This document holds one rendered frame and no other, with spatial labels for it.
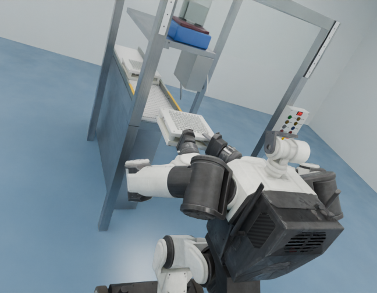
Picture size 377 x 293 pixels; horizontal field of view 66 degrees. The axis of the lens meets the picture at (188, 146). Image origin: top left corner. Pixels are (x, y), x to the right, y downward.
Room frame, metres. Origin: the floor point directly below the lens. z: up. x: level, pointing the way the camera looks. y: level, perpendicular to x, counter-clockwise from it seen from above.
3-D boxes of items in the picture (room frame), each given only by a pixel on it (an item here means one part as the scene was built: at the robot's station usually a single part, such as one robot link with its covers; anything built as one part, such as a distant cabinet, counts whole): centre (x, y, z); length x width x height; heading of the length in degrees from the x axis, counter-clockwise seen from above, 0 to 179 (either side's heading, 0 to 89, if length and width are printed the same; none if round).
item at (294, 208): (0.70, -0.29, 1.10); 0.34 x 0.30 x 0.36; 119
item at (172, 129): (1.31, 0.05, 1.02); 0.25 x 0.24 x 0.02; 119
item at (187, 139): (1.09, 0.00, 1.02); 0.12 x 0.10 x 0.13; 21
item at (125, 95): (2.11, 0.57, 0.83); 1.30 x 0.29 x 0.10; 32
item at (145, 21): (1.78, 0.38, 1.31); 0.62 x 0.38 x 0.04; 32
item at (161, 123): (1.31, 0.05, 0.97); 0.24 x 0.24 x 0.02; 29
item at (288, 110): (1.90, -0.57, 1.03); 0.17 x 0.06 x 0.26; 122
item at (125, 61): (2.08, 0.55, 0.95); 0.25 x 0.24 x 0.02; 123
